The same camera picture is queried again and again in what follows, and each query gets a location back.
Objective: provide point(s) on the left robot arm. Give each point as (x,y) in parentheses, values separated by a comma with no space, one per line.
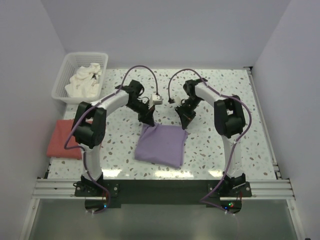
(90,123)

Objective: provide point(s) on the purple t shirt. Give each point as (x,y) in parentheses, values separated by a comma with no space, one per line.
(161,144)

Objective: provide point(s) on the white crumpled t shirt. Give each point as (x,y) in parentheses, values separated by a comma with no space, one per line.
(85,82)

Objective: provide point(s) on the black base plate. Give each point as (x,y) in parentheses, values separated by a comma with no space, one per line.
(107,201)

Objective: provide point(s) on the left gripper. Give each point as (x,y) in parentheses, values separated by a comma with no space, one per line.
(147,116)

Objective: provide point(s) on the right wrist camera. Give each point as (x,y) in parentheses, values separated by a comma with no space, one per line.
(175,100)

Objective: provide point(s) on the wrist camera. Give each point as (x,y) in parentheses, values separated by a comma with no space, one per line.
(155,99)
(175,100)

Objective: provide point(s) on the white plastic laundry basket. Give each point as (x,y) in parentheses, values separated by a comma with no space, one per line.
(71,63)

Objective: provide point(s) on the aluminium front rail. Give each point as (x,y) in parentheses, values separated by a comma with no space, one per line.
(171,189)

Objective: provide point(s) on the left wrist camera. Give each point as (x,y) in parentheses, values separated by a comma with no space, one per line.
(155,99)

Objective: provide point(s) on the folded red t shirt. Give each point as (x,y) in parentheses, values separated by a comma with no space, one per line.
(58,139)

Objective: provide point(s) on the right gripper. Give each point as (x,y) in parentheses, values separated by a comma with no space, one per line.
(186,117)

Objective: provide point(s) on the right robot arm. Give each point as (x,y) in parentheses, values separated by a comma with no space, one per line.
(229,122)

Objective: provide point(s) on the aluminium side rail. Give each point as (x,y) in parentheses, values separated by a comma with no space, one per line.
(275,164)

